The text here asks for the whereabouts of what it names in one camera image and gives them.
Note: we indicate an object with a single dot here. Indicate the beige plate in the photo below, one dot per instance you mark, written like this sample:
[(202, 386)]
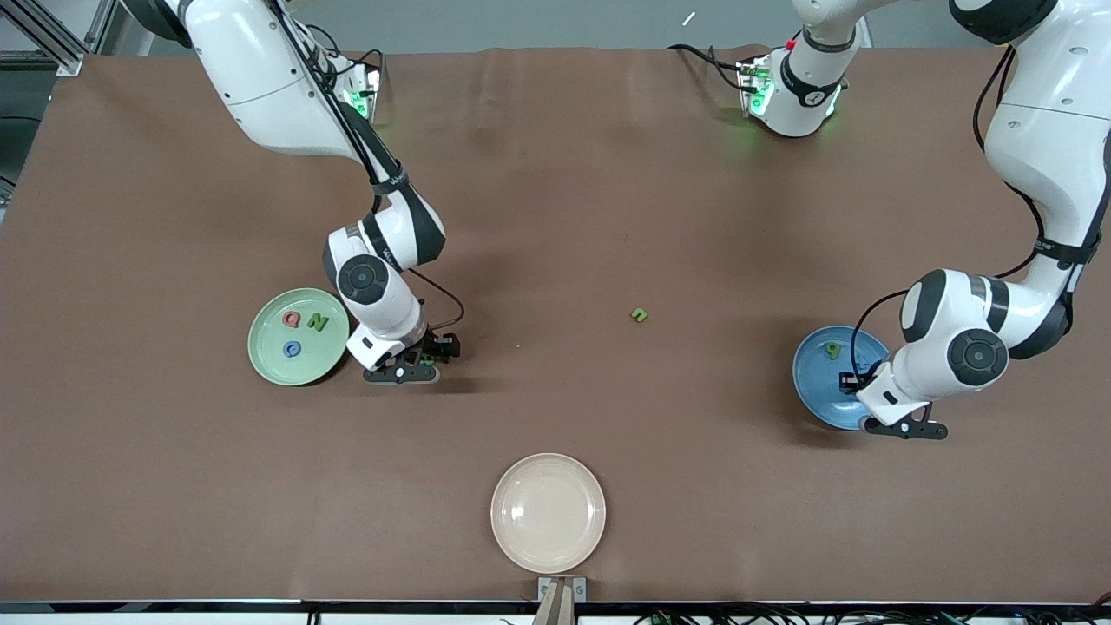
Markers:
[(548, 513)]

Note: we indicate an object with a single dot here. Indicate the light green plate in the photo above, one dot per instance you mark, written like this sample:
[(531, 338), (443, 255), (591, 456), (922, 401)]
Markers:
[(269, 356)]

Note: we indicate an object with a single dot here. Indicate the green capital letter N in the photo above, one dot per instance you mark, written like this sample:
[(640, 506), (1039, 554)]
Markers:
[(318, 323)]

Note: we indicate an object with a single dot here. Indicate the green lowercase letter q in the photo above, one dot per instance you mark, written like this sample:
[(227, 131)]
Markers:
[(833, 350)]

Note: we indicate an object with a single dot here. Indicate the blue plate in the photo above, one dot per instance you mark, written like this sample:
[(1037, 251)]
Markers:
[(816, 386)]

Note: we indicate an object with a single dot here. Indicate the brown table mat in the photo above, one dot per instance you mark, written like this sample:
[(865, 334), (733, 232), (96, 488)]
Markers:
[(555, 217)]

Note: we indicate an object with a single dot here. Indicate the aluminium frame profile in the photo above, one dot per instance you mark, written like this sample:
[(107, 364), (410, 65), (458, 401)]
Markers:
[(52, 43)]

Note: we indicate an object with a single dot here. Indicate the blue capital letter G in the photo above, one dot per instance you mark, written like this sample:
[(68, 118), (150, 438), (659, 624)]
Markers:
[(287, 350)]

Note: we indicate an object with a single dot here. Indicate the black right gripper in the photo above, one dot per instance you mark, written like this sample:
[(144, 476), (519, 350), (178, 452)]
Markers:
[(435, 345)]

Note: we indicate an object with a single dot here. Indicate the pink capital letter Q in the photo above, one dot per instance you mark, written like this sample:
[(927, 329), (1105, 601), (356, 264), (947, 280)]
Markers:
[(286, 320)]

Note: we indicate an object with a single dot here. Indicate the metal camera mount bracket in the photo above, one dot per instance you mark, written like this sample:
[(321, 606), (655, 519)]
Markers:
[(560, 599)]

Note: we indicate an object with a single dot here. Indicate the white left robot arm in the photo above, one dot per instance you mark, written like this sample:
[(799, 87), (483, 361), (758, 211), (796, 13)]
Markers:
[(1050, 130)]

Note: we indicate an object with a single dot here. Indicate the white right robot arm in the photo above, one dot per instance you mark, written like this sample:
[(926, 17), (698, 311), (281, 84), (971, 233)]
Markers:
[(260, 87)]

